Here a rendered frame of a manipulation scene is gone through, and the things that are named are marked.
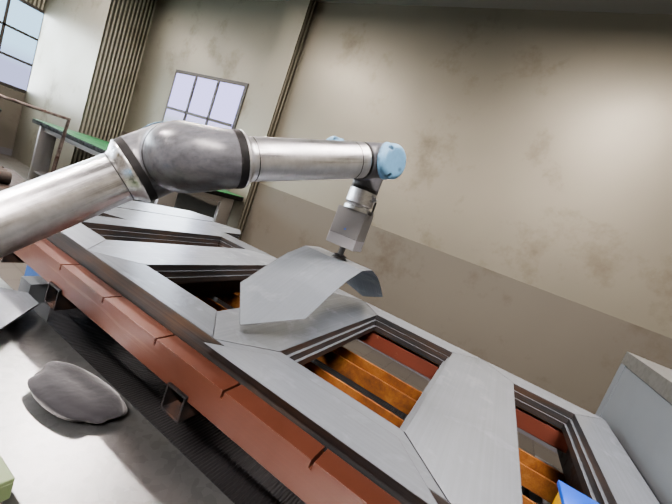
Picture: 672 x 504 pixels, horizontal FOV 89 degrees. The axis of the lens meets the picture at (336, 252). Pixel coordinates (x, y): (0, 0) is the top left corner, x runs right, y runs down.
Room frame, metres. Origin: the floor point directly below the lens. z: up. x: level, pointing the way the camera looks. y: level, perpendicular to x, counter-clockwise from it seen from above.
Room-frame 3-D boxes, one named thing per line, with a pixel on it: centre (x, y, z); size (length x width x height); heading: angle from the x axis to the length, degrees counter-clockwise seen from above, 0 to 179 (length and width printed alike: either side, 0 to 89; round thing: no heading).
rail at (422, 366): (1.21, -0.14, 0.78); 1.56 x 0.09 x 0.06; 65
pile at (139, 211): (1.59, 0.81, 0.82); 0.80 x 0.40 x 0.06; 155
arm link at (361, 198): (0.93, -0.02, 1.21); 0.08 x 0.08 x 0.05
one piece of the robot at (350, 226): (0.94, -0.02, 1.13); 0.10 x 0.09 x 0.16; 157
